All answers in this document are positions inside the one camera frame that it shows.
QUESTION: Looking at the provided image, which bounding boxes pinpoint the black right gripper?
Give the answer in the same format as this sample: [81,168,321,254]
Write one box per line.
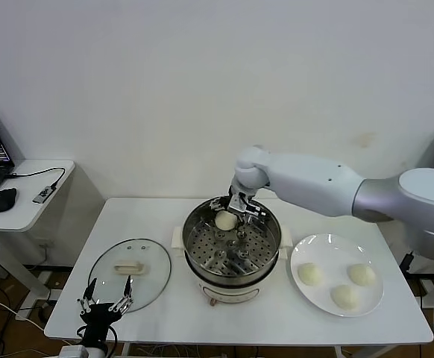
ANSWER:
[209,184,267,230]

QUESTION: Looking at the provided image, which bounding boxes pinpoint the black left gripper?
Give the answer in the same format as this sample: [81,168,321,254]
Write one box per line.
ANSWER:
[75,274,134,348]

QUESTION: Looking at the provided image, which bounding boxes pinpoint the white steamed baozi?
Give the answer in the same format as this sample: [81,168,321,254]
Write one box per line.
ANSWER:
[330,284,360,310]
[347,263,376,287]
[215,210,239,231]
[298,263,324,287]

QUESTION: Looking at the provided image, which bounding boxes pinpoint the glass lid with cream handle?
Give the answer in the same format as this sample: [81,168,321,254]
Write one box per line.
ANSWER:
[89,238,173,313]

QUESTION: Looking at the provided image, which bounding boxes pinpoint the steel perforated steamer basket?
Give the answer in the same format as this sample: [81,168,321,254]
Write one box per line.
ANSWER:
[182,196,282,290]

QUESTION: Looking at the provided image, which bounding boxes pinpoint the white electric cooker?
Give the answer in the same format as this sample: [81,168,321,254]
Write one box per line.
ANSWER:
[171,224,295,307]

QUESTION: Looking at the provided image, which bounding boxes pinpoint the white round plate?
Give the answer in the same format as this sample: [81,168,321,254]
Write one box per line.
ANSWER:
[290,233,385,318]

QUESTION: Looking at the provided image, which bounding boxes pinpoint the white side desk with mouse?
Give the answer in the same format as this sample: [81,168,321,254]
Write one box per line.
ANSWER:
[0,160,76,310]

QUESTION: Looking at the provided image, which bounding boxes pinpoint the grey usb hub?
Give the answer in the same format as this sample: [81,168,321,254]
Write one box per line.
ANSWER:
[32,183,59,204]

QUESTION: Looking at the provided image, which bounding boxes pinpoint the black computer mouse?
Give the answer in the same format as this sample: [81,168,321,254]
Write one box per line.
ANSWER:
[0,187,18,213]

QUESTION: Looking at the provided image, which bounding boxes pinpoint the white side desk with label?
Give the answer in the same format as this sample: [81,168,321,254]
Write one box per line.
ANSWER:
[420,277,434,310]

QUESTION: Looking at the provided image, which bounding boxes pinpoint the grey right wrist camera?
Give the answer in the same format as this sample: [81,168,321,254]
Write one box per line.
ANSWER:
[229,192,248,214]

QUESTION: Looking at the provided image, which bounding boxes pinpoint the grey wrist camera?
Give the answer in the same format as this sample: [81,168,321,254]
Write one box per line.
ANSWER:
[60,345,87,358]
[229,192,248,214]

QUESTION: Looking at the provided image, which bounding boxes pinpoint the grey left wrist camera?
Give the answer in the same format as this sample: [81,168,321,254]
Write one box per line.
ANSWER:
[60,345,87,358]

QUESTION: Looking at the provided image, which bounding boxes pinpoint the black floor cable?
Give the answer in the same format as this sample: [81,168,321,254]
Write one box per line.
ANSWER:
[0,281,52,313]

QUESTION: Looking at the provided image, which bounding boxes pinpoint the tangled white cables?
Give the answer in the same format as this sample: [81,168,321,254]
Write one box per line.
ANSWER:
[133,345,203,358]

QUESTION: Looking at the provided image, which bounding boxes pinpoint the white floor cable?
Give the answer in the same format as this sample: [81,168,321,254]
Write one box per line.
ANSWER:
[0,286,46,333]

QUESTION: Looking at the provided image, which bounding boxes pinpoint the black usb hub cable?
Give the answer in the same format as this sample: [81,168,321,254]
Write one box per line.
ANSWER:
[7,167,67,189]

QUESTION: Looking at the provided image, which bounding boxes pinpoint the black power adapter cable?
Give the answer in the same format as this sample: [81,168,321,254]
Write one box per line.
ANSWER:
[399,251,415,274]

